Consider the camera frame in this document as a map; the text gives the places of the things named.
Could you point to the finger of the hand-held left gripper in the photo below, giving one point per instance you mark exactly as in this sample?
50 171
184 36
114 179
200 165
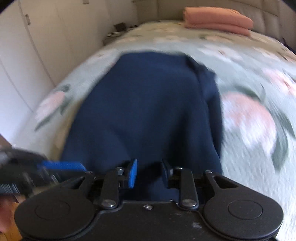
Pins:
62 166

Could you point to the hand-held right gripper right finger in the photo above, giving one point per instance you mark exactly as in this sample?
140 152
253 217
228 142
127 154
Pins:
164 172

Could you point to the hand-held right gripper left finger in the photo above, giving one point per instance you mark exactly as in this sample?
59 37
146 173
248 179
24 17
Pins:
133 173

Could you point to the navy striped hoodie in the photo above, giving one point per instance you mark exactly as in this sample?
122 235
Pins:
148 111

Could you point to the floral green bedspread bed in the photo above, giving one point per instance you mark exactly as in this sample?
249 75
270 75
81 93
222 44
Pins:
249 120

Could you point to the white wardrobe doors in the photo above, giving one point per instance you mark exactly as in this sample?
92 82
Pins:
46 46

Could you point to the grey nightstand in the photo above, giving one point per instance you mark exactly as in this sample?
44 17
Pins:
115 36

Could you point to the dark box on nightstand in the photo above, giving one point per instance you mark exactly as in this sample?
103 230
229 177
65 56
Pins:
120 26

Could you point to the folded pink blanket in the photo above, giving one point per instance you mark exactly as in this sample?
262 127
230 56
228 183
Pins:
217 19

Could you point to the beige upholstered headboard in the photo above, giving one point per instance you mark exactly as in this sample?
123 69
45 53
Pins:
231 9

